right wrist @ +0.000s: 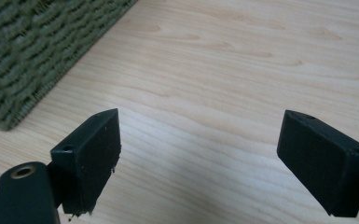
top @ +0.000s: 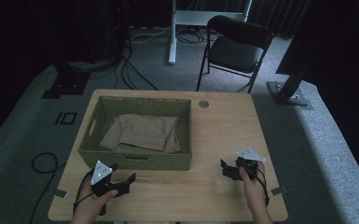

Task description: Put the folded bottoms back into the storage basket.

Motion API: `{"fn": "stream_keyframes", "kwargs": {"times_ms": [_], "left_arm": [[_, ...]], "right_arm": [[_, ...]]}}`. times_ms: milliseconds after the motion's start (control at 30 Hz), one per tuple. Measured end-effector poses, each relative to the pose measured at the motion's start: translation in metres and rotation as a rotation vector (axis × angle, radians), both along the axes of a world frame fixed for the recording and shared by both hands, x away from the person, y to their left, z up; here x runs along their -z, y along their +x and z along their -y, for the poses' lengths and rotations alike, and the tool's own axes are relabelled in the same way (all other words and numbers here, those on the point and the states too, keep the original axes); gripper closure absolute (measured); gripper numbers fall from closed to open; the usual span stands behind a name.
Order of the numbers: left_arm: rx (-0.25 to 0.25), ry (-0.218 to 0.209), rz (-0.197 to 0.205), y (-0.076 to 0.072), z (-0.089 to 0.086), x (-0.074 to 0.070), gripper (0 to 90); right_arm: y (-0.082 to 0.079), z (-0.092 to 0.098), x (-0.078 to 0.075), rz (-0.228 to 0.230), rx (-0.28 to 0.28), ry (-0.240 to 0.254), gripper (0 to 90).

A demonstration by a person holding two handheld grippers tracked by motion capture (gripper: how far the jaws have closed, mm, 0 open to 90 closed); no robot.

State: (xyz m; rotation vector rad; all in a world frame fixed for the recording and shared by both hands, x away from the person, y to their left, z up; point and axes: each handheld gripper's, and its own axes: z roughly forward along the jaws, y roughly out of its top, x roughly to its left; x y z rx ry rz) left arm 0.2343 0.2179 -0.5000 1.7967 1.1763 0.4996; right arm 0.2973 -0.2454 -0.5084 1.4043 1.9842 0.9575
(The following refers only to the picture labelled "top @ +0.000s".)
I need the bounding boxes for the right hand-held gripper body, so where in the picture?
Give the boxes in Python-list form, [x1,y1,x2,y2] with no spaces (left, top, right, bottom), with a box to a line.
[233,147,267,182]

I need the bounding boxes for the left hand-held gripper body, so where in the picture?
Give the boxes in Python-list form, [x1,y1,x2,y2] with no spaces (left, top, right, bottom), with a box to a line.
[90,160,131,199]

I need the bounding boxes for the green woven basket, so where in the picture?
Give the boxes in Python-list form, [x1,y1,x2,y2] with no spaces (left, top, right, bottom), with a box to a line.
[76,95,193,172]

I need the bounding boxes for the khaki pants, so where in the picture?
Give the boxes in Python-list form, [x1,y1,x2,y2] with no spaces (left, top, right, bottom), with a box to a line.
[99,113,183,154]

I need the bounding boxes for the person's left hand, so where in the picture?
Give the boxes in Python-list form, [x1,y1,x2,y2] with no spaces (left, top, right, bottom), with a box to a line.
[72,176,119,224]

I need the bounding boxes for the person's right hand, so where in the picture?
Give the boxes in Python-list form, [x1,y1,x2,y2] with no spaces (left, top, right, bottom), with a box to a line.
[238,161,272,220]

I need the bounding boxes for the black floor tape marks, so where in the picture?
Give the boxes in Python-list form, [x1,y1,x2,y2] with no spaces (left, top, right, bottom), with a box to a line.
[54,111,78,126]

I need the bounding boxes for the black stand with square base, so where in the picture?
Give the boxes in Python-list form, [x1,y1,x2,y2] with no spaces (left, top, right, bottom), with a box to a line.
[41,59,91,100]

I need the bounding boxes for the black folding chair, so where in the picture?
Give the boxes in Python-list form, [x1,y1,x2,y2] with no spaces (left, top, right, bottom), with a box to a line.
[196,15,275,94]

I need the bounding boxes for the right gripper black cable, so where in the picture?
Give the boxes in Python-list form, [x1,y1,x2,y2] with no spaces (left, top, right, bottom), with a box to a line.
[242,166,270,208]

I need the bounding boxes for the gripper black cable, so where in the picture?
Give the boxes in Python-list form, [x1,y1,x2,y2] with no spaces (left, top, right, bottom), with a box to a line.
[73,169,107,217]
[242,166,270,208]

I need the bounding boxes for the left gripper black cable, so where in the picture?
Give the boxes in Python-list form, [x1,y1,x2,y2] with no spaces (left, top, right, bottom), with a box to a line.
[73,169,107,217]

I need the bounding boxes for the black looped floor cable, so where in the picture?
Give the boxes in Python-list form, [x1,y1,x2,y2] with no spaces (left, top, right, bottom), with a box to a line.
[28,152,67,224]

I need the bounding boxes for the black post with base plate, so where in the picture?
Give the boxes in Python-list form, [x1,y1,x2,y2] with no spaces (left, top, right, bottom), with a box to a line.
[266,66,314,111]

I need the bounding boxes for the bundle of floor cables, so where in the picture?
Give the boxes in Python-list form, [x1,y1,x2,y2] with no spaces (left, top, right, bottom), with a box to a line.
[88,24,222,91]

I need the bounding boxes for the white desk frame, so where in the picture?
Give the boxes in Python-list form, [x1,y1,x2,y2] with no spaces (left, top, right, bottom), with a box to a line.
[168,0,254,65]

